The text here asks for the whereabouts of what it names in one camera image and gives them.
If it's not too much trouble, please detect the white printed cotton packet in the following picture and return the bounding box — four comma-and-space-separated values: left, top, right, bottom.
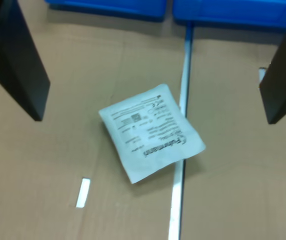
98, 83, 206, 185

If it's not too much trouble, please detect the blue bin holding masks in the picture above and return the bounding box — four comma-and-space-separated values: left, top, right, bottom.
172, 0, 286, 28

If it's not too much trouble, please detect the blue bin holding tubes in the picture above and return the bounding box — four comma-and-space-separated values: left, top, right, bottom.
44, 0, 170, 22

